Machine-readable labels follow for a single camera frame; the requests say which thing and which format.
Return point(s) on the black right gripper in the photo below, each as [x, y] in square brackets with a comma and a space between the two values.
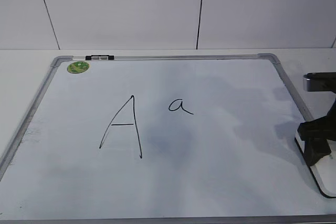
[316, 134]

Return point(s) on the grey wrist camera on right arm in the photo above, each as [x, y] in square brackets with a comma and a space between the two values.
[319, 82]

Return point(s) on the white whiteboard eraser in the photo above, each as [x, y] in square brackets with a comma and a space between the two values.
[323, 172]

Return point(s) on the white whiteboard with grey frame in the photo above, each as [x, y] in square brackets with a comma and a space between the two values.
[158, 139]

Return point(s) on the round green sticker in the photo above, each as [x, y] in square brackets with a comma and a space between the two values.
[78, 67]

